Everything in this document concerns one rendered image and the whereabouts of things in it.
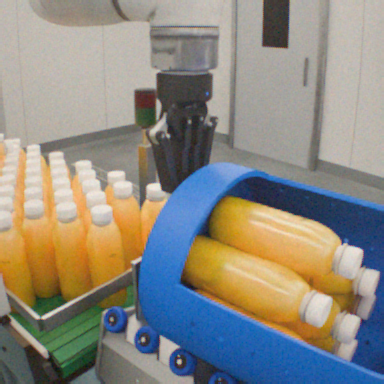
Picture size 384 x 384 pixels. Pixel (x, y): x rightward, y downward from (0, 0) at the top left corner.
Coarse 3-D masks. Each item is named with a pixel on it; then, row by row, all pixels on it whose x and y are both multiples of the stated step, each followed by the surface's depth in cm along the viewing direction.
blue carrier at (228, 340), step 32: (192, 192) 52; (224, 192) 51; (256, 192) 67; (288, 192) 61; (320, 192) 55; (160, 224) 51; (192, 224) 49; (352, 224) 58; (160, 256) 50; (160, 288) 50; (192, 288) 61; (160, 320) 52; (192, 320) 47; (224, 320) 44; (192, 352) 52; (224, 352) 46; (256, 352) 42; (288, 352) 39; (320, 352) 37
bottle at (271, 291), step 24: (216, 240) 55; (192, 264) 53; (216, 264) 51; (240, 264) 50; (264, 264) 49; (216, 288) 51; (240, 288) 49; (264, 288) 47; (288, 288) 46; (264, 312) 47; (288, 312) 46
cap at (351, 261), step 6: (348, 246) 47; (348, 252) 46; (354, 252) 46; (360, 252) 46; (342, 258) 46; (348, 258) 46; (354, 258) 46; (360, 258) 47; (342, 264) 46; (348, 264) 46; (354, 264) 45; (360, 264) 48; (342, 270) 46; (348, 270) 46; (354, 270) 46; (348, 276) 46; (354, 276) 47
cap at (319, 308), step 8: (320, 296) 45; (328, 296) 46; (312, 304) 45; (320, 304) 44; (328, 304) 45; (312, 312) 44; (320, 312) 44; (328, 312) 46; (312, 320) 45; (320, 320) 44
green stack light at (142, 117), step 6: (138, 108) 110; (150, 108) 110; (138, 114) 111; (144, 114) 110; (150, 114) 111; (156, 114) 113; (138, 120) 111; (144, 120) 111; (150, 120) 111; (156, 120) 113; (144, 126) 112
